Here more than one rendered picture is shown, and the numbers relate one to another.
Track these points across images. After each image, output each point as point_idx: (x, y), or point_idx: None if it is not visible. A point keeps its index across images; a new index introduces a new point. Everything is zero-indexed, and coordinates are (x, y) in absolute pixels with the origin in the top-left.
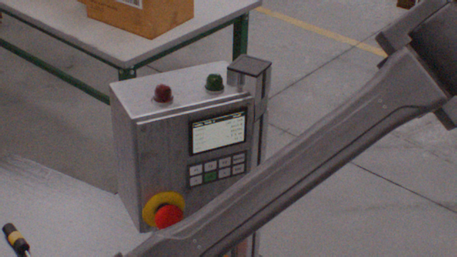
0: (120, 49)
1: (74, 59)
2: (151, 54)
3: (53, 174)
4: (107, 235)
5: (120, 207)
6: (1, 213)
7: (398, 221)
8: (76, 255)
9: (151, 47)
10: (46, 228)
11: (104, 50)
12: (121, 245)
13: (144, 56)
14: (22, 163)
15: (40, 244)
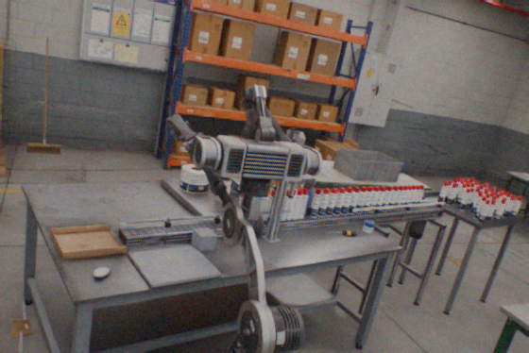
0: (518, 310)
1: None
2: (518, 322)
3: (384, 249)
4: (344, 245)
5: (359, 252)
6: (365, 237)
7: None
8: (336, 239)
9: (523, 320)
10: (353, 240)
11: (516, 305)
12: (337, 245)
13: (514, 317)
14: (394, 247)
15: (346, 237)
